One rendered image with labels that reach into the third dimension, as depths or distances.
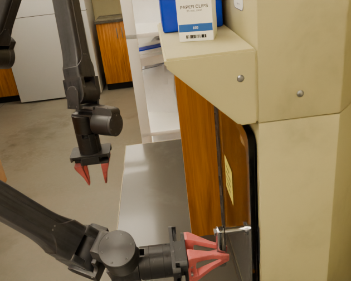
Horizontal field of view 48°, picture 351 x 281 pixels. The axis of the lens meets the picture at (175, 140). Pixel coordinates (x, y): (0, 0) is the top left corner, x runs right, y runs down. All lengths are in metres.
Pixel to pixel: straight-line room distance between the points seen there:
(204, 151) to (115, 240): 0.40
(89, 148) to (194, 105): 0.29
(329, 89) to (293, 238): 0.24
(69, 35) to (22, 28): 4.66
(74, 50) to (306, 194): 0.63
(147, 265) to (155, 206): 0.55
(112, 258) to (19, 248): 2.27
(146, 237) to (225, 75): 0.69
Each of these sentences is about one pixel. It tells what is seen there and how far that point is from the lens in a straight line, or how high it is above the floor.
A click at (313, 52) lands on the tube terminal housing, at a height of 1.50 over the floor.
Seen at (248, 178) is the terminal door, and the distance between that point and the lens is 0.59.
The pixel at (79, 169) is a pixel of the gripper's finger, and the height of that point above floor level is 1.16.
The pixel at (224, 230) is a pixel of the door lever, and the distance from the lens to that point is 0.67.
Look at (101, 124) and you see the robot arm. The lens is 0.94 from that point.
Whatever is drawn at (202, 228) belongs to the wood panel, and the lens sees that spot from 1.07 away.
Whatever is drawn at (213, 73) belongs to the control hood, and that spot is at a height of 1.49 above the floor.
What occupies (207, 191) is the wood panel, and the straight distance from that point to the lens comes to 1.01.
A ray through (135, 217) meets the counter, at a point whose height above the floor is 0.94.
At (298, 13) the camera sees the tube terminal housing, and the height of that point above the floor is 1.55.
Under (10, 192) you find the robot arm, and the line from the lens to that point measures 0.65.
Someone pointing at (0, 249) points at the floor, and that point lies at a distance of 2.94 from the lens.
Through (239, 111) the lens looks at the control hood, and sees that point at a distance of 0.52.
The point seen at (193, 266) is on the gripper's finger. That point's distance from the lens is 0.70.
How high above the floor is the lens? 1.62
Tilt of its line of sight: 25 degrees down
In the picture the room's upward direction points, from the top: 7 degrees counter-clockwise
